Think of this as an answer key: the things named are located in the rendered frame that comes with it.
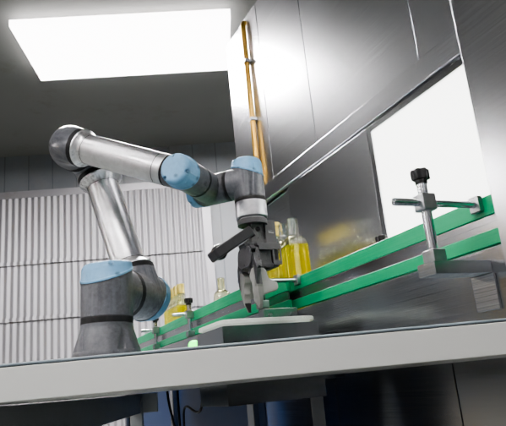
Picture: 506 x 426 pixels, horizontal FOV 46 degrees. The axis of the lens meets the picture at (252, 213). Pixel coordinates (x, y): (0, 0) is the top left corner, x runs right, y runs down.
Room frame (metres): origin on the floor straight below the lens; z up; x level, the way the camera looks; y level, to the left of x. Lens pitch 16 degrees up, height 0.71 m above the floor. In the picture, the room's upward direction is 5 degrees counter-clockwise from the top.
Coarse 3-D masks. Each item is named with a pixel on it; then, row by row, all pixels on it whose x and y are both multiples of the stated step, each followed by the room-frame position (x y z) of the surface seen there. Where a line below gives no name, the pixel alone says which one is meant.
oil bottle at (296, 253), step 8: (288, 240) 1.59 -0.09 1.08; (296, 240) 1.58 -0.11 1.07; (304, 240) 1.60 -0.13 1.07; (288, 248) 1.59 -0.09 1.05; (296, 248) 1.58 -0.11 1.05; (304, 248) 1.59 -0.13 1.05; (288, 256) 1.60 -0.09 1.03; (296, 256) 1.58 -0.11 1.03; (304, 256) 1.59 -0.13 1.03; (288, 264) 1.60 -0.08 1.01; (296, 264) 1.58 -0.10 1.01; (304, 264) 1.59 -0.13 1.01; (288, 272) 1.60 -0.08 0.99; (296, 272) 1.58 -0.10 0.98; (304, 272) 1.59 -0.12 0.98
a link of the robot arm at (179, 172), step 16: (64, 128) 1.37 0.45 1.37; (80, 128) 1.36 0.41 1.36; (64, 144) 1.35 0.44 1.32; (80, 144) 1.35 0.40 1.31; (96, 144) 1.33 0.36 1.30; (112, 144) 1.32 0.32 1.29; (128, 144) 1.33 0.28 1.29; (64, 160) 1.39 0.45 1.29; (80, 160) 1.37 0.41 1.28; (96, 160) 1.34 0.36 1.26; (112, 160) 1.32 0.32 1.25; (128, 160) 1.30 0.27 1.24; (144, 160) 1.28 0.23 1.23; (160, 160) 1.27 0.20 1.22; (176, 160) 1.23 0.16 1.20; (192, 160) 1.25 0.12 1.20; (128, 176) 1.35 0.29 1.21; (144, 176) 1.30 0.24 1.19; (160, 176) 1.28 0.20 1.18; (176, 176) 1.23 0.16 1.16; (192, 176) 1.24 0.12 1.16; (208, 176) 1.30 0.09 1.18; (192, 192) 1.30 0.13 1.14
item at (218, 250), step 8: (240, 232) 1.33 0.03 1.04; (248, 232) 1.34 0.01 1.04; (232, 240) 1.32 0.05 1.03; (240, 240) 1.33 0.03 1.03; (216, 248) 1.30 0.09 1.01; (224, 248) 1.30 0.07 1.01; (232, 248) 1.32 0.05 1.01; (208, 256) 1.33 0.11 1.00; (216, 256) 1.30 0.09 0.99; (224, 256) 1.32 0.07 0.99
